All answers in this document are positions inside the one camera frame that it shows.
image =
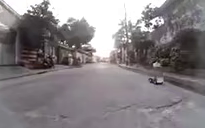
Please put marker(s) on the row of low buildings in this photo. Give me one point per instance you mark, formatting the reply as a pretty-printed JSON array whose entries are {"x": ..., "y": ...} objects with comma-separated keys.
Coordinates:
[{"x": 71, "y": 55}]

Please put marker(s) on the grey asphalt road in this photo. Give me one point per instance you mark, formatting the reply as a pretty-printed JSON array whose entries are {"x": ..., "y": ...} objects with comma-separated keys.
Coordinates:
[{"x": 93, "y": 96}]

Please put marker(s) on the utility pole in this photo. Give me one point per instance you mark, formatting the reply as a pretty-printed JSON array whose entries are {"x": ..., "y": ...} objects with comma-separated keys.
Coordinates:
[{"x": 126, "y": 33}]

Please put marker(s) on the leafy tree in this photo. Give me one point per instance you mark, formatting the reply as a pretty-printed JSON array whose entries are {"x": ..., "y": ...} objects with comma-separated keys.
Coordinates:
[{"x": 77, "y": 31}]

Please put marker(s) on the row of trees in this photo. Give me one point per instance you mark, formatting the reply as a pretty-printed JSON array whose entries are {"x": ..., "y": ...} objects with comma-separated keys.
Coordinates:
[{"x": 136, "y": 40}]

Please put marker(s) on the parked motorcycle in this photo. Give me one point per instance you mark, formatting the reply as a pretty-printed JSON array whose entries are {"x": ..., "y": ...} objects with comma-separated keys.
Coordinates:
[{"x": 47, "y": 61}]

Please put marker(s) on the small wheeled robot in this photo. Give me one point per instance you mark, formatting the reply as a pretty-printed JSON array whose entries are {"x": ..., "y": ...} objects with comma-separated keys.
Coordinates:
[{"x": 156, "y": 80}]

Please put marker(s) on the large dark tree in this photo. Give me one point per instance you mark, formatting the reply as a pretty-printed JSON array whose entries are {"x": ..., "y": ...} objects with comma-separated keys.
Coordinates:
[{"x": 36, "y": 28}]

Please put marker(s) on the raised concrete kerb strip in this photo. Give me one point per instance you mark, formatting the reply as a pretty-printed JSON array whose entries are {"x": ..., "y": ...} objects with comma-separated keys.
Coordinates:
[{"x": 176, "y": 78}]

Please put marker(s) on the grey concrete pavement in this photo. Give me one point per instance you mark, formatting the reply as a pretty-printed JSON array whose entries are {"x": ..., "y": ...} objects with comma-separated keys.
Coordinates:
[{"x": 10, "y": 71}]

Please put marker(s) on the grey gabled building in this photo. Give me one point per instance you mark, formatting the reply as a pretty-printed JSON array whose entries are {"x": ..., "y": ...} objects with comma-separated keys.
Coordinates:
[{"x": 1, "y": 40}]

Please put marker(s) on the grey wall with bushes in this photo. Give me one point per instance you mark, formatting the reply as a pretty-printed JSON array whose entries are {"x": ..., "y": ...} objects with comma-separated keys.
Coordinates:
[{"x": 186, "y": 43}]

